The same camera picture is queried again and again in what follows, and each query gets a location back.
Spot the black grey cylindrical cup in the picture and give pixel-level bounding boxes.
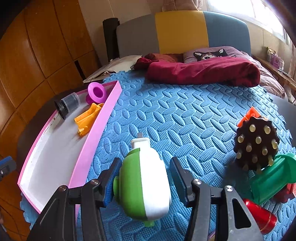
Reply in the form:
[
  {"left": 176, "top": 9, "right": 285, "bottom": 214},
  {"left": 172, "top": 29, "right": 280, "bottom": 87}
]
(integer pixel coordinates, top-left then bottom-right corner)
[{"left": 54, "top": 92, "right": 80, "bottom": 120}]

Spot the blue foam puzzle mat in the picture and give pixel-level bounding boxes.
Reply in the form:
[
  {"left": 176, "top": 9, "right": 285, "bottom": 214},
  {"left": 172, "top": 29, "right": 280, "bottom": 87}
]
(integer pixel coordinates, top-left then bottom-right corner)
[{"left": 19, "top": 69, "right": 295, "bottom": 241}]

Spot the maroon folded garment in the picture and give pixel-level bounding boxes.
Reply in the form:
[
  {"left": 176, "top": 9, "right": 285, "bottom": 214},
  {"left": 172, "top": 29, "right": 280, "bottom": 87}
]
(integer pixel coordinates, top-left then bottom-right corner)
[{"left": 133, "top": 57, "right": 260, "bottom": 87}]

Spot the brown knobbed massage brush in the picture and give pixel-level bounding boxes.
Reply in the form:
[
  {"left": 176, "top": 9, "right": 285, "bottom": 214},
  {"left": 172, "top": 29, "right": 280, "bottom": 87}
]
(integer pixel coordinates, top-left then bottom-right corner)
[{"left": 233, "top": 116, "right": 280, "bottom": 174}]

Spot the red printed block piece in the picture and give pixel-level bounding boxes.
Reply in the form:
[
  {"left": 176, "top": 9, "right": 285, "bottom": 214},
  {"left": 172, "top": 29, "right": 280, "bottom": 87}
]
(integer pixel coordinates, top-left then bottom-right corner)
[{"left": 274, "top": 183, "right": 295, "bottom": 203}]

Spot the beige canvas bag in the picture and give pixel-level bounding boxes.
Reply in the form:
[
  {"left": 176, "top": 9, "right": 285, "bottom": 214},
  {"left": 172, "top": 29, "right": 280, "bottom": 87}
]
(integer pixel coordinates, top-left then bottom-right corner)
[{"left": 83, "top": 55, "right": 142, "bottom": 84}]

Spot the grey yellow blue headboard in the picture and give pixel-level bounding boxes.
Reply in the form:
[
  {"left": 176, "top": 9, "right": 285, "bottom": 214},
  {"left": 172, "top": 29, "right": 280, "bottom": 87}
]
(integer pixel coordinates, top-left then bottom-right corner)
[{"left": 116, "top": 11, "right": 251, "bottom": 57}]

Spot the red metallic cylinder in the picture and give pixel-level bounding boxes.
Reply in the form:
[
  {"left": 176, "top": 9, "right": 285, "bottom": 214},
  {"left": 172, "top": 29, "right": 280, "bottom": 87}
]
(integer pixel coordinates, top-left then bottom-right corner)
[{"left": 243, "top": 198, "right": 277, "bottom": 235}]

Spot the pinkish purple quilt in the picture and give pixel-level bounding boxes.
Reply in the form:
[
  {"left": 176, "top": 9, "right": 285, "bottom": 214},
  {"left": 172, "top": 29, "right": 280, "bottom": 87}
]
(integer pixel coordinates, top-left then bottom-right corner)
[{"left": 241, "top": 51, "right": 285, "bottom": 99}]

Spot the wooden wardrobe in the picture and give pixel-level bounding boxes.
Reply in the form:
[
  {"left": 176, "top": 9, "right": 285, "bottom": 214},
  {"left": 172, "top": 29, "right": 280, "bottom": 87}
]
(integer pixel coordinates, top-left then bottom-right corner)
[{"left": 1, "top": 1, "right": 101, "bottom": 240}]

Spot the black padded massage table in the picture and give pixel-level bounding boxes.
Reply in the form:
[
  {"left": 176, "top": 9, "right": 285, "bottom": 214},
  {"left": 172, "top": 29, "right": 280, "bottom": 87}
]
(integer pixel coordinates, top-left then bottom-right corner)
[{"left": 269, "top": 94, "right": 296, "bottom": 147}]

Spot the wooden side table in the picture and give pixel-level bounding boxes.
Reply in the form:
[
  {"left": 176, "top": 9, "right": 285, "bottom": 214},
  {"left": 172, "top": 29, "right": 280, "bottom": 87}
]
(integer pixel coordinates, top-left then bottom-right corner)
[{"left": 252, "top": 55, "right": 296, "bottom": 91}]

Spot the orange plastic clip piece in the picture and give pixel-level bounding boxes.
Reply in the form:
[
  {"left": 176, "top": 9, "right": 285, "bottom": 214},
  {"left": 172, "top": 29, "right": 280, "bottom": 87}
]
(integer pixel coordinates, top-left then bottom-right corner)
[{"left": 74, "top": 103, "right": 104, "bottom": 137}]

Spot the pink white shallow tray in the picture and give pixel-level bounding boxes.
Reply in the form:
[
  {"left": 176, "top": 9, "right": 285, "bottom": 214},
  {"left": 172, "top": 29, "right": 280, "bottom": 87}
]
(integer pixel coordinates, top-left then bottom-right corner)
[{"left": 18, "top": 81, "right": 122, "bottom": 213}]

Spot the black rolled mat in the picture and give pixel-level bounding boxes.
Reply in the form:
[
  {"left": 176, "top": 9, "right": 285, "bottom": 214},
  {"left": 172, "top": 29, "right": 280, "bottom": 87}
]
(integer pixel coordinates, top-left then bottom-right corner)
[{"left": 102, "top": 18, "right": 120, "bottom": 61}]

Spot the purple cat pillow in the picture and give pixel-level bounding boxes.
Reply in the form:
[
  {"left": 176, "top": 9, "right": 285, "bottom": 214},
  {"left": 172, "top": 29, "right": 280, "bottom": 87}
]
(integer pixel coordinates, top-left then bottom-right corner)
[{"left": 183, "top": 46, "right": 245, "bottom": 63}]

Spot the green flanged plastic spool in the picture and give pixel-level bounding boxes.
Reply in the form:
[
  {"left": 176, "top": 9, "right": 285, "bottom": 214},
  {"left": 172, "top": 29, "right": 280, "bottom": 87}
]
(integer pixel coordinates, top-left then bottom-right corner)
[{"left": 249, "top": 153, "right": 295, "bottom": 205}]

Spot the orange cube blocks piece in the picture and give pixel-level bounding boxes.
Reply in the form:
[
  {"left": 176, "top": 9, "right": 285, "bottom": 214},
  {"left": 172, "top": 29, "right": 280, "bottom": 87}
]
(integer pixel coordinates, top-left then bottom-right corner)
[{"left": 237, "top": 106, "right": 261, "bottom": 128}]

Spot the pink storage box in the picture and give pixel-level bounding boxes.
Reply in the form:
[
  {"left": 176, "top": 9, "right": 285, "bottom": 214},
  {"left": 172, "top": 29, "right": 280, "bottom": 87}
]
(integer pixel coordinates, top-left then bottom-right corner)
[{"left": 266, "top": 47, "right": 285, "bottom": 70}]

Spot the green white round toy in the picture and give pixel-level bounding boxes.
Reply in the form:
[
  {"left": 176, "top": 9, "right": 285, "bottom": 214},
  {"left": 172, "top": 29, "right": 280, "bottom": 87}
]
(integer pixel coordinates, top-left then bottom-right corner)
[{"left": 113, "top": 133, "right": 171, "bottom": 227}]

